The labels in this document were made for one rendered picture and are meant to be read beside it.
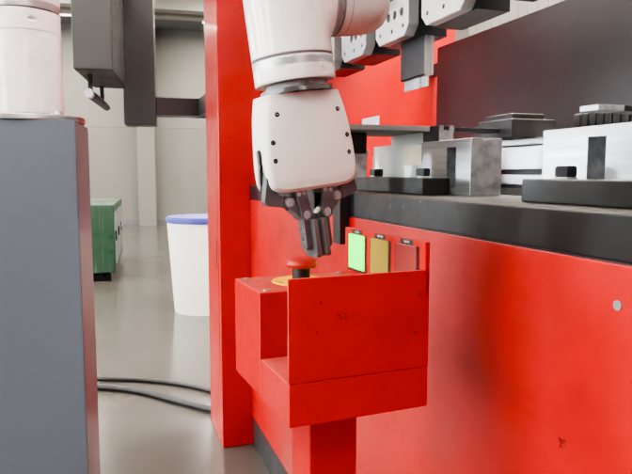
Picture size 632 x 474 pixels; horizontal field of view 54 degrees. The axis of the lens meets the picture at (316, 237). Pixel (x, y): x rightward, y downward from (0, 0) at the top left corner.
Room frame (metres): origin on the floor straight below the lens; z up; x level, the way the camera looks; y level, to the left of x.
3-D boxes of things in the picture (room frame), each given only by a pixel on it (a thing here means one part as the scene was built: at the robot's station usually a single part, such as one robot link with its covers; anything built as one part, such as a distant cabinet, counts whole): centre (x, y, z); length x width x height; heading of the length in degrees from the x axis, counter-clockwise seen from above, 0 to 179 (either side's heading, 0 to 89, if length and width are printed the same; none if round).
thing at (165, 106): (2.41, 0.48, 1.18); 0.40 x 0.24 x 0.07; 19
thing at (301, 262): (0.76, 0.02, 0.79); 0.04 x 0.04 x 0.04
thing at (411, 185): (1.21, -0.16, 0.89); 0.30 x 0.05 x 0.03; 19
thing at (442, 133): (1.25, -0.21, 0.99); 0.20 x 0.03 x 0.03; 19
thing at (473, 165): (1.22, -0.22, 0.92); 0.39 x 0.06 x 0.10; 19
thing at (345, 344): (0.72, -0.01, 0.75); 0.20 x 0.16 x 0.18; 23
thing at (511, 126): (1.32, -0.36, 1.01); 0.26 x 0.12 x 0.05; 109
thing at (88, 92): (2.30, 0.79, 1.20); 0.45 x 0.03 x 0.08; 11
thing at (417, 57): (1.27, -0.20, 1.13); 0.10 x 0.02 x 0.10; 19
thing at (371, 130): (1.22, -0.06, 1.00); 0.26 x 0.18 x 0.01; 109
